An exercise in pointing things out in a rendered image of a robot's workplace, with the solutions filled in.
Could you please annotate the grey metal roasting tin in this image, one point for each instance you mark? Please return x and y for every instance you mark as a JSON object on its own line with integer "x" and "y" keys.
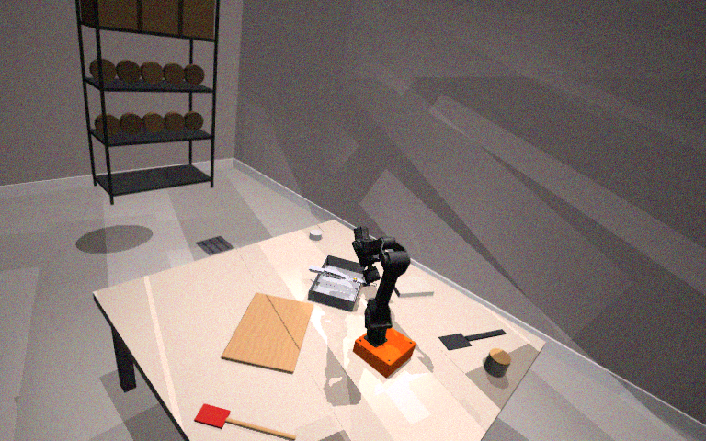
{"x": 336, "y": 293}

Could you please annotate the red spatula with wooden handle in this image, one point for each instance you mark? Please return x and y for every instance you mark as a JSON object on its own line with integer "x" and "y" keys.
{"x": 217, "y": 417}

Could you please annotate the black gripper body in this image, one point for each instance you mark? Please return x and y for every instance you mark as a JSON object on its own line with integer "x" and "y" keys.
{"x": 372, "y": 274}

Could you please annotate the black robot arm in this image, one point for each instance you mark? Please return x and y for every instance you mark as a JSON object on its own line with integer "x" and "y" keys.
{"x": 377, "y": 315}

